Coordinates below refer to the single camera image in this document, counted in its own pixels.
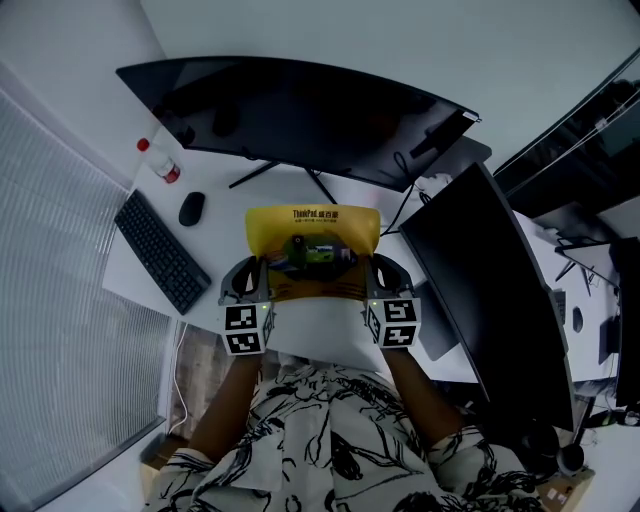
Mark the clear bottle with red cap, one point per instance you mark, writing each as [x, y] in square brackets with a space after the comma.
[160, 162]

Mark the person's patterned shirt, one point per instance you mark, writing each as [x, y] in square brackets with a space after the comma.
[340, 450]

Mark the black computer mouse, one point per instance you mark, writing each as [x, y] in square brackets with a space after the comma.
[192, 209]
[578, 319]

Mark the black monitor with thin-legged stand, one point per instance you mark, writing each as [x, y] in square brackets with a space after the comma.
[300, 110]
[585, 249]

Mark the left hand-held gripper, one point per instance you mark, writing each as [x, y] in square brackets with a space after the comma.
[242, 320]

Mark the yellow printed mouse pad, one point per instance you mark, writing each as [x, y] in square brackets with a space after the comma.
[312, 225]

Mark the person's left forearm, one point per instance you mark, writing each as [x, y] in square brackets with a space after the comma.
[225, 405]

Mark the person's right forearm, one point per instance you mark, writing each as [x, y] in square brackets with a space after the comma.
[420, 395]

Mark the small cardboard box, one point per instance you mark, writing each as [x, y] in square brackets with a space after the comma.
[565, 492]

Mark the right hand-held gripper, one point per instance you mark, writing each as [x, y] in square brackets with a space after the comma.
[397, 320]

